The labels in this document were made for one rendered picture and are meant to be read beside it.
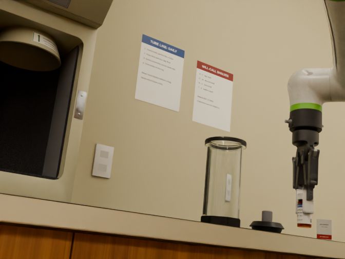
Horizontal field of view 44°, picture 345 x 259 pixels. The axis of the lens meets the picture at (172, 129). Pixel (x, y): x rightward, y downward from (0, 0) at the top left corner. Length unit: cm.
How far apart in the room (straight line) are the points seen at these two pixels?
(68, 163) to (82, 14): 37
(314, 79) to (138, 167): 71
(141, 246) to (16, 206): 24
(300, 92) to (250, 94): 77
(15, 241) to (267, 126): 157
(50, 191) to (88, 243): 29
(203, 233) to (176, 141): 92
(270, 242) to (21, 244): 52
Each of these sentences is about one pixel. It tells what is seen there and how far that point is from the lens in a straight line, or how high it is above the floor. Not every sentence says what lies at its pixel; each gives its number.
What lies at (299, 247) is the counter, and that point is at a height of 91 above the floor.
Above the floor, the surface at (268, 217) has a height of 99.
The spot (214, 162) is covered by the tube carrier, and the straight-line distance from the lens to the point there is 108.
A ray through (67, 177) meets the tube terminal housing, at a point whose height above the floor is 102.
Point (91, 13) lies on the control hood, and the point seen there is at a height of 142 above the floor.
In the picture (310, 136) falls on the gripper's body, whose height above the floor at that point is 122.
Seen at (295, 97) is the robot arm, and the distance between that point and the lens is 131.
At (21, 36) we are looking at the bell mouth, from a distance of 111.
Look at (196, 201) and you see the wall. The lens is 176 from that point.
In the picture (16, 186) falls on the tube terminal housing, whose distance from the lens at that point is 100.
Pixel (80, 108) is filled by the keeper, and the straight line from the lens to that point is 107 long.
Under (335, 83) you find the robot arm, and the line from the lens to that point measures 131.
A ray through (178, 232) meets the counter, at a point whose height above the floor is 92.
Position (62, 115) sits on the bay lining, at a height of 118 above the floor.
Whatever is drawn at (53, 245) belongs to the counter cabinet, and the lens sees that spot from 74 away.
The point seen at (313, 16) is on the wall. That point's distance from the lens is 262.
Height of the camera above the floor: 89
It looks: 15 degrees up
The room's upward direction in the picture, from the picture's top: 6 degrees clockwise
